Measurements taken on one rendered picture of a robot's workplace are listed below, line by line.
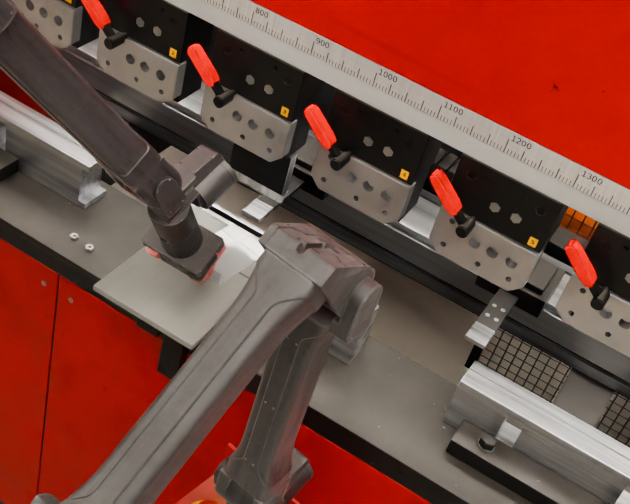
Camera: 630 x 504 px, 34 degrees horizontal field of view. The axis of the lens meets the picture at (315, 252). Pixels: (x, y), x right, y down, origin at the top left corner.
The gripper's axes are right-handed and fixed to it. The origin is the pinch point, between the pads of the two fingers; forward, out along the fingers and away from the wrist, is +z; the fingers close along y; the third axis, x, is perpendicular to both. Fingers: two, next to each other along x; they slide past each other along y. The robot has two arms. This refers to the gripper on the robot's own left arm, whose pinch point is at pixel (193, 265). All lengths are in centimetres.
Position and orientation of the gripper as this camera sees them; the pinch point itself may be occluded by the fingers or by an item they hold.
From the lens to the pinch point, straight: 156.4
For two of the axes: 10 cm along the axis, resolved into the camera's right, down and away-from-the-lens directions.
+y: -8.4, -4.8, 2.7
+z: 0.6, 4.1, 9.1
